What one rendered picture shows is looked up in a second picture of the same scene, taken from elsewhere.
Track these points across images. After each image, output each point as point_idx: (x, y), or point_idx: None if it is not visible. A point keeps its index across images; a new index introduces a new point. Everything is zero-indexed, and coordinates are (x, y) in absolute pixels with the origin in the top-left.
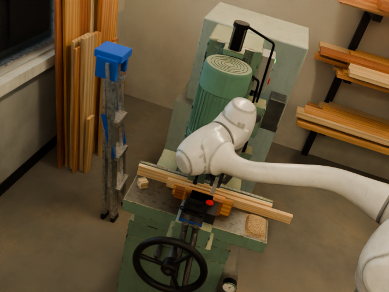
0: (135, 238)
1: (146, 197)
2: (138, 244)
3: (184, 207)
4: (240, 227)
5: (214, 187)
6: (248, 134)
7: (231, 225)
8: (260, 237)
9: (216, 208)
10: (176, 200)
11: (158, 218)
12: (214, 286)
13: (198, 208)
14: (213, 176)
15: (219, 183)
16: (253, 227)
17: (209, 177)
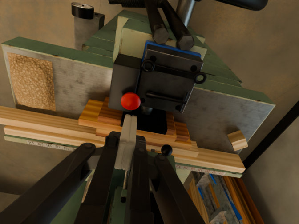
0: (219, 66)
1: (234, 114)
2: (211, 61)
3: (192, 79)
4: (61, 75)
5: (127, 130)
6: None
7: (80, 78)
8: (15, 56)
9: (111, 88)
10: (181, 118)
11: (208, 82)
12: (105, 26)
13: (156, 83)
14: (142, 172)
15: (113, 142)
16: (32, 75)
17: (159, 163)
